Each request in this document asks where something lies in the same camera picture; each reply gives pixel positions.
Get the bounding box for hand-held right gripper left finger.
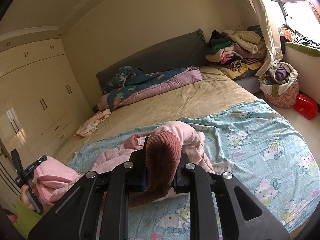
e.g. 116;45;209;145
27;137;150;240

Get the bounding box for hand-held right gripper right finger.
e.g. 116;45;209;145
174;152;292;240

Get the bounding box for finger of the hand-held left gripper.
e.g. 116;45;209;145
34;155;48;167

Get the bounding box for pink quilted jacket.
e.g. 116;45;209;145
34;121;216;210

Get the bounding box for person's left forearm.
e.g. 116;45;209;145
14;197;49;240

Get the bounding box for floral laundry basket with clothes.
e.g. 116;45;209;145
258;62;300;109

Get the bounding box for pile of mixed clothes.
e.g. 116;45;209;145
205;25;268;77

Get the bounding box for clothes on window sill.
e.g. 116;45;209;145
279;23;320;48

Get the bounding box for person's left hand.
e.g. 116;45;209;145
20;183;39;210

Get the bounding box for small pink white cloth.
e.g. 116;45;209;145
74;108;112;138

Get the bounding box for cream wardrobe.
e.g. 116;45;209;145
0;38;93;198

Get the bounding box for light blue cartoon printed blanket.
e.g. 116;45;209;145
67;99;320;240

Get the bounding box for bed with beige sheet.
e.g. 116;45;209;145
54;66;320;240

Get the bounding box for navy floral quilt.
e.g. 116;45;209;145
98;66;204;112

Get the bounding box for grey padded headboard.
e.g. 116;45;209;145
96;28;211;93

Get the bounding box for red bag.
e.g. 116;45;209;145
293;94;319;120

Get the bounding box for cream curtain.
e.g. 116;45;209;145
237;0;286;78

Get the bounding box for green window sill cushion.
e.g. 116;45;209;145
285;41;320;57

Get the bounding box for window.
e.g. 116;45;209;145
266;0;320;32

